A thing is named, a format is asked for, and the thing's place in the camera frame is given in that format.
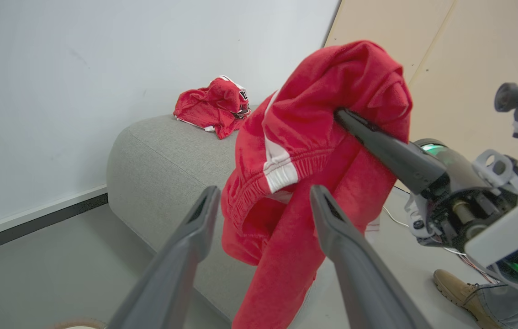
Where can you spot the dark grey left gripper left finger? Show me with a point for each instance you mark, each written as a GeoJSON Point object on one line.
{"type": "Point", "coordinates": [172, 265]}

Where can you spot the blue jeans leg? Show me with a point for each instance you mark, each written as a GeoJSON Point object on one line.
{"type": "Point", "coordinates": [515, 308]}

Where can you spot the red sweatpants with white stripe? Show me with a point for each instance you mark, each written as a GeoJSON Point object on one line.
{"type": "Point", "coordinates": [295, 137]}

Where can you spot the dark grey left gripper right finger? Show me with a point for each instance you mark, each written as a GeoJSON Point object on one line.
{"type": "Point", "coordinates": [359, 269]}

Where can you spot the grey fabric sofa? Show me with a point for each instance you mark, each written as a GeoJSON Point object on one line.
{"type": "Point", "coordinates": [163, 169]}

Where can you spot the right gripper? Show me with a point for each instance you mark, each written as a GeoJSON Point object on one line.
{"type": "Point", "coordinates": [455, 201]}

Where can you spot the white perforated basket brown rim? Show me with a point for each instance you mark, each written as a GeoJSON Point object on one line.
{"type": "Point", "coordinates": [76, 325]}

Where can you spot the white and black baseboard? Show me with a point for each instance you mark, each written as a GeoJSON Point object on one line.
{"type": "Point", "coordinates": [30, 221]}

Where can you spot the tan suede shoe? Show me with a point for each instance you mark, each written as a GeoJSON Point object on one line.
{"type": "Point", "coordinates": [457, 290]}

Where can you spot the red jersey with white trim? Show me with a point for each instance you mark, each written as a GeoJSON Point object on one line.
{"type": "Point", "coordinates": [208, 107]}

